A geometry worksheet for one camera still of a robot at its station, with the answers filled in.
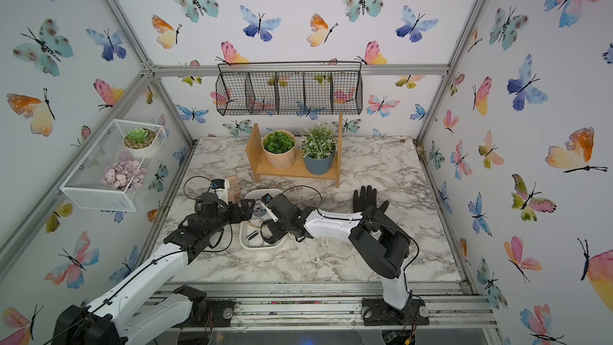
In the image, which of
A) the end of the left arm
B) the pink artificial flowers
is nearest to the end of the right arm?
the end of the left arm

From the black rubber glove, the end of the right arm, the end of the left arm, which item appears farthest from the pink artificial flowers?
the black rubber glove

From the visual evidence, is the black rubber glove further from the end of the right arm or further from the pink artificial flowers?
the pink artificial flowers

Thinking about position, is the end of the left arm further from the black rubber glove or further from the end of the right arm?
the black rubber glove

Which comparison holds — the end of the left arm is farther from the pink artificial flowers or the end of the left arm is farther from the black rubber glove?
the black rubber glove

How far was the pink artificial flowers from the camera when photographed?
63cm

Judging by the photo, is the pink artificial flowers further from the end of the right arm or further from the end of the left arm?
the end of the right arm

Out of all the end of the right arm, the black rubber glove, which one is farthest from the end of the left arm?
the black rubber glove

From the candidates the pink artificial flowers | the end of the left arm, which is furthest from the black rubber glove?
the pink artificial flowers
